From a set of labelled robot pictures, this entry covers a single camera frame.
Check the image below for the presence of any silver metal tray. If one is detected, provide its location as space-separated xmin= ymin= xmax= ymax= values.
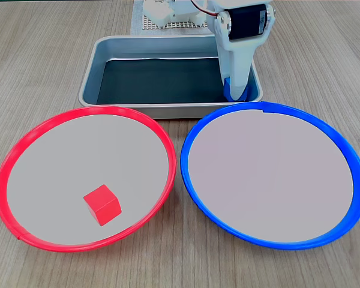
xmin=77 ymin=35 xmax=264 ymax=119

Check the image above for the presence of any blue rimmed round dish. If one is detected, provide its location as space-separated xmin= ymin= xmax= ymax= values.
xmin=180 ymin=100 xmax=360 ymax=251

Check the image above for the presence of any red rimmed round dish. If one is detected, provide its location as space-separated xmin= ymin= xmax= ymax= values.
xmin=0 ymin=105 xmax=178 ymax=253

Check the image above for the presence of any blue cube block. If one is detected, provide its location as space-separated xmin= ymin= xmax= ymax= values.
xmin=223 ymin=77 xmax=250 ymax=103

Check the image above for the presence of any white cloth pad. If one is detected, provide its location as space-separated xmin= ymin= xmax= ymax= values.
xmin=130 ymin=0 xmax=212 ymax=36

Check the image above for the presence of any red cube block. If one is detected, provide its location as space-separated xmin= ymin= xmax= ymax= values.
xmin=83 ymin=184 xmax=122 ymax=227

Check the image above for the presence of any black tray liner mat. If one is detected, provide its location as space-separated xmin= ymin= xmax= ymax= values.
xmin=95 ymin=56 xmax=229 ymax=105

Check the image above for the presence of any red white servo cable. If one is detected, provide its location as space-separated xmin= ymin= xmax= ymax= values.
xmin=190 ymin=0 xmax=220 ymax=17

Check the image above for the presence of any white mesh mat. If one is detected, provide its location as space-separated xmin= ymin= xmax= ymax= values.
xmin=142 ymin=13 xmax=209 ymax=31

